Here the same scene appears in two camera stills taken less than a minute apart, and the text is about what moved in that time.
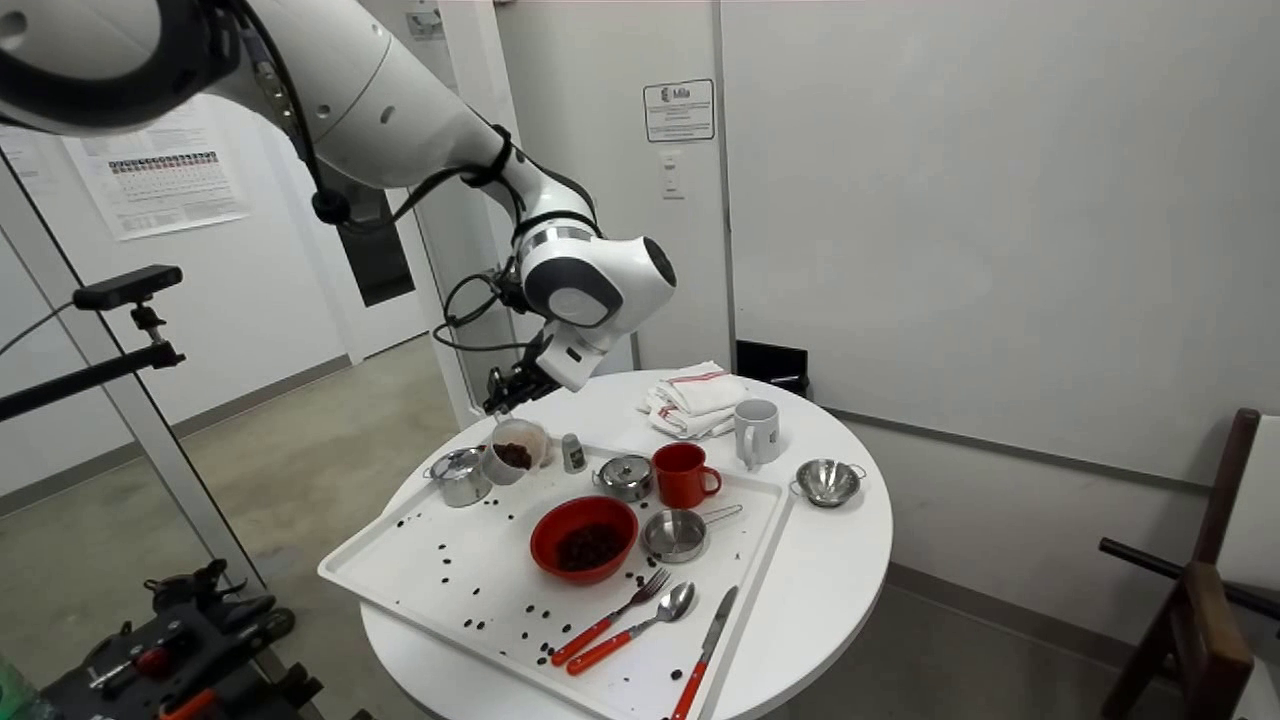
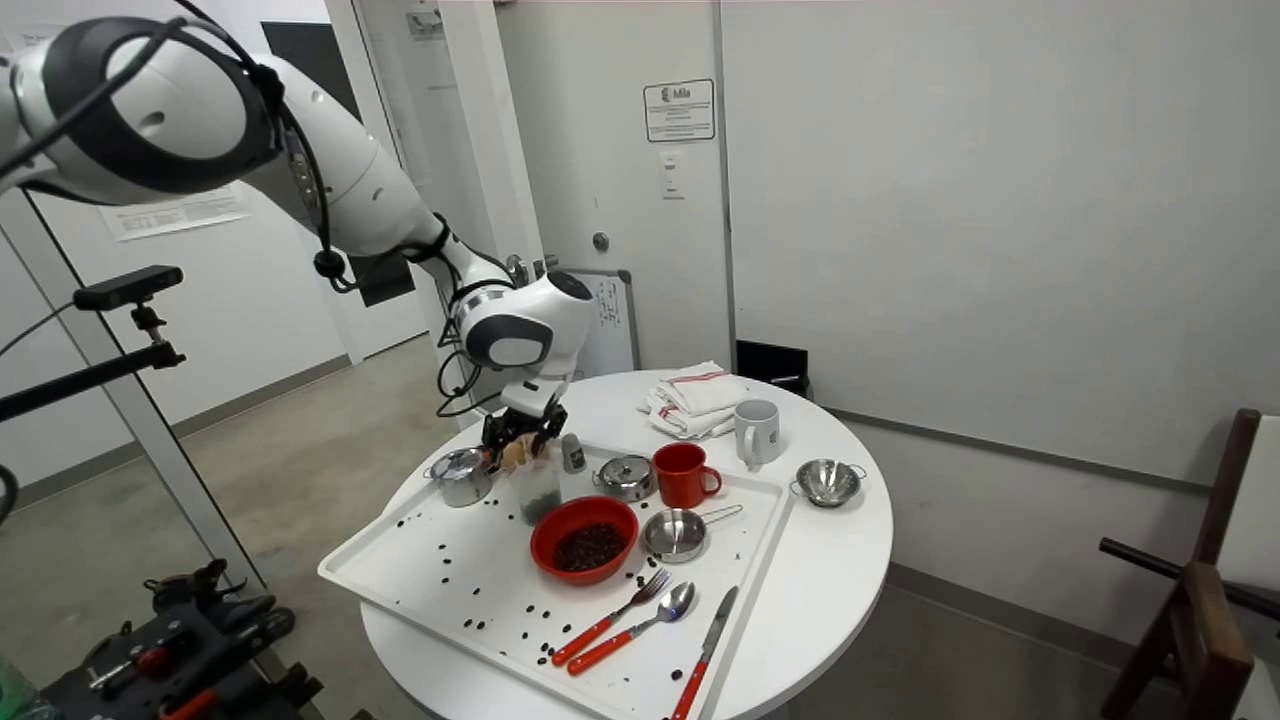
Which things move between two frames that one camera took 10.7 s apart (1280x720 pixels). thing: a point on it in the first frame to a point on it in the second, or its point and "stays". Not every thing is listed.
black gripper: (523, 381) to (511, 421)
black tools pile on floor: (189, 659) stays
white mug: (756, 430) stays
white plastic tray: (618, 607) stays
